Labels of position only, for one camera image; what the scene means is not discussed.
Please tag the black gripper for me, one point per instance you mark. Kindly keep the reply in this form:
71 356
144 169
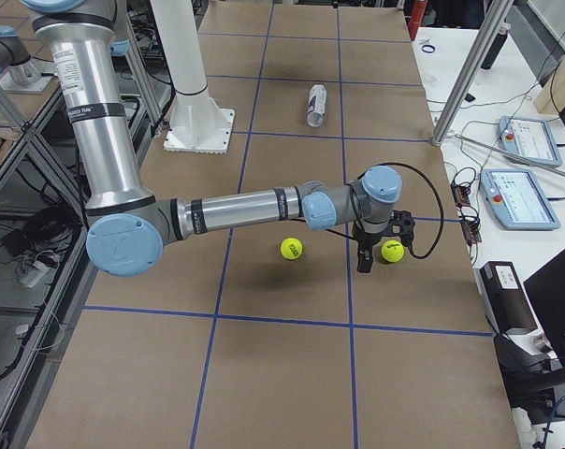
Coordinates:
368 238

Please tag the yellow Wilson tennis ball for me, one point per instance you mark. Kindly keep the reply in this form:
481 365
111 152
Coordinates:
392 251

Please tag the yellow tennis ball plain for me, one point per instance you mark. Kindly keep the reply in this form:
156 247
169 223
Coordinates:
291 248

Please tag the clear plastic ball tube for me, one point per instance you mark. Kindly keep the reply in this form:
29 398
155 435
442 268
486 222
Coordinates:
316 105

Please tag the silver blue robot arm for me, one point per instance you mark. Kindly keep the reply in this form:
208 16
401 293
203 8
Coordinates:
130 227

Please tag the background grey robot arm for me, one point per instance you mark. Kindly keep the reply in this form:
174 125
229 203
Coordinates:
20 73

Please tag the small electronics board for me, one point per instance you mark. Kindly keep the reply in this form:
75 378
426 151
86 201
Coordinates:
461 195

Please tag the black box with label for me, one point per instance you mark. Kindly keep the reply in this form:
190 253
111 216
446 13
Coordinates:
508 303

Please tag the near teach pendant tablet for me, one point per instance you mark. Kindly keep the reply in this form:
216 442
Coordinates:
517 200

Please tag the teach pendant tablet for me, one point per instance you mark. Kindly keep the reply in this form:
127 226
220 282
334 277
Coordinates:
517 200
531 139

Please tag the black computer monitor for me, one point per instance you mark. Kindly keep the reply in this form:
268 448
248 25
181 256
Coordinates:
546 293

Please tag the far teach pendant tablet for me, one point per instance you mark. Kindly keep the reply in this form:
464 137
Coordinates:
531 139

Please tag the red cylinder bottle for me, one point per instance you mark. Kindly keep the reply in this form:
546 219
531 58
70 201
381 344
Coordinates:
417 15

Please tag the black bottle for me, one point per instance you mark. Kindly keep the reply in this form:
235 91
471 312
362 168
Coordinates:
496 46

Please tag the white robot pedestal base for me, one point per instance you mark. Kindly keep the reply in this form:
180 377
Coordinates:
196 123

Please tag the aluminium frame post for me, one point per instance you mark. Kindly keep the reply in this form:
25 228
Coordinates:
479 49

